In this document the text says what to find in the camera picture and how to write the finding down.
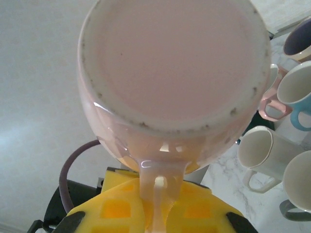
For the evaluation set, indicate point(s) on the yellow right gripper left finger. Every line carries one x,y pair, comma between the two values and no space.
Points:
114,213

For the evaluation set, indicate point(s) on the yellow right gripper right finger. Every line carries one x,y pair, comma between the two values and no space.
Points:
201,213

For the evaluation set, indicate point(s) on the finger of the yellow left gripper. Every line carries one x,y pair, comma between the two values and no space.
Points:
119,178

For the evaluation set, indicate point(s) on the cream white mug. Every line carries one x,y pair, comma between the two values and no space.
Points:
257,148

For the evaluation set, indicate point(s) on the grey mug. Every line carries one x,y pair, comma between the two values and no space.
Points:
301,182

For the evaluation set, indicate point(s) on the tall pale pink mug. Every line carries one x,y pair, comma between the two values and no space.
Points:
170,72

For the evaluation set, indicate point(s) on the pink faceted mug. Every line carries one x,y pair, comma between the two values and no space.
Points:
275,106

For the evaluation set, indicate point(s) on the light blue mug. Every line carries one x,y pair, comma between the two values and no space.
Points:
298,85

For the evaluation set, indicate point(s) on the pink mug purple interior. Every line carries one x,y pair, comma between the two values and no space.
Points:
298,36

